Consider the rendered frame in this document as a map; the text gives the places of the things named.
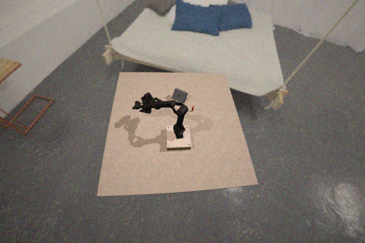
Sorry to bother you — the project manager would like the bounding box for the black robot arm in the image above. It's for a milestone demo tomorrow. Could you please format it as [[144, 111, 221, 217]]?
[[141, 92, 188, 139]]

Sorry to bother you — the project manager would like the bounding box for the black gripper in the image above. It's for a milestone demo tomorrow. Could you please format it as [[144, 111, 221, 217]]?
[[132, 101, 151, 114]]

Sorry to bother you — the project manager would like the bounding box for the grey sloped panel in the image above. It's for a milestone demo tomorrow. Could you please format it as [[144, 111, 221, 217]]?
[[172, 88, 188, 103]]

